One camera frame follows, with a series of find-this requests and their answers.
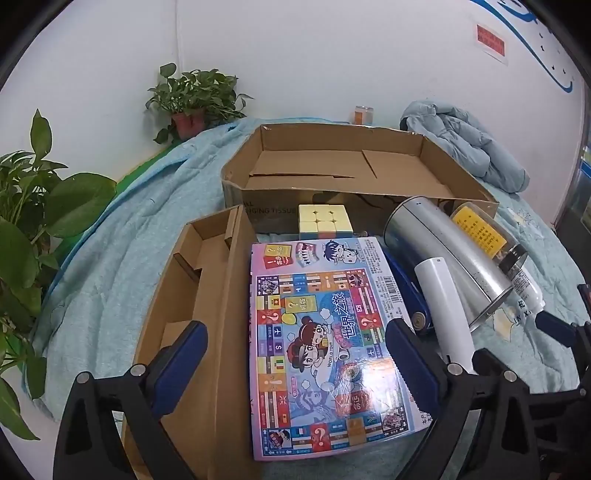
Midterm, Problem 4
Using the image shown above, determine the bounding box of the colourful board game box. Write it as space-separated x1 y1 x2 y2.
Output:
249 236 432 462

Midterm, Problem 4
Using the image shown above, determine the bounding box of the small cardboard tray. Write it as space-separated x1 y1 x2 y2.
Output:
122 205 259 480

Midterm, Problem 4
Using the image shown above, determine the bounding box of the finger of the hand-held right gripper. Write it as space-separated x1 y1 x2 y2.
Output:
536 282 591 358
472 347 509 376

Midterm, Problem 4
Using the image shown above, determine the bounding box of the small potted plant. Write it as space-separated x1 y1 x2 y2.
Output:
145 63 254 145

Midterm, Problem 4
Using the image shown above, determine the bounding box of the light blue puffer jacket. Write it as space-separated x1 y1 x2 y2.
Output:
399 99 532 193

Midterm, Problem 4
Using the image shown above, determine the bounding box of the blue plastic case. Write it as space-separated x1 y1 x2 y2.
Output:
381 249 437 337

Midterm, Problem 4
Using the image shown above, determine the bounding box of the teal blanket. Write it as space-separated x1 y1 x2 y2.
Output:
30 115 583 480

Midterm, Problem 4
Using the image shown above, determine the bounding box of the yellow label clear jar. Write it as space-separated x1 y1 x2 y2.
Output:
450 202 528 278

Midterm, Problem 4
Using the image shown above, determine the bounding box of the blue wall decal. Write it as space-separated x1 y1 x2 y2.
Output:
478 0 575 95

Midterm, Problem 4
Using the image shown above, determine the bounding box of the red wall sign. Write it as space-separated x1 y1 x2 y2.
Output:
472 16 509 65

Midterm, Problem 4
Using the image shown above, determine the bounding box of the white bottle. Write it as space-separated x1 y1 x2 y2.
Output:
414 257 476 374

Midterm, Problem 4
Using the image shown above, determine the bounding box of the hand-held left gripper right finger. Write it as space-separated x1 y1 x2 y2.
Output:
385 318 541 480

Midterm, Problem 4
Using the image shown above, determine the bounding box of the glass partition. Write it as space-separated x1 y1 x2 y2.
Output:
554 106 591 241

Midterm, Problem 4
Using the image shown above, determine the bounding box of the pastel puzzle cube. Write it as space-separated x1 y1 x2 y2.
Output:
298 203 355 241

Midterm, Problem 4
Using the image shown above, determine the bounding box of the white cream tube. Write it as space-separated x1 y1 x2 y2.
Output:
508 268 546 319

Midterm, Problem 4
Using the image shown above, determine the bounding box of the green mat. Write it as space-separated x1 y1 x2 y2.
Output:
60 148 178 273

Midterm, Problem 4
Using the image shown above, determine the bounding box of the large cardboard box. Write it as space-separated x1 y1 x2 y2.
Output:
221 124 500 234

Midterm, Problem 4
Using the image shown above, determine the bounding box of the metal tin can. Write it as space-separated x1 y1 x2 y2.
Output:
382 196 514 332

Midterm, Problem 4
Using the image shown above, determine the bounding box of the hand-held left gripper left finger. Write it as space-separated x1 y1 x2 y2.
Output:
53 320 208 480

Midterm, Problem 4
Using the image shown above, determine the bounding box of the large leafy plant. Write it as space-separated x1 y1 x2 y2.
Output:
0 108 118 441

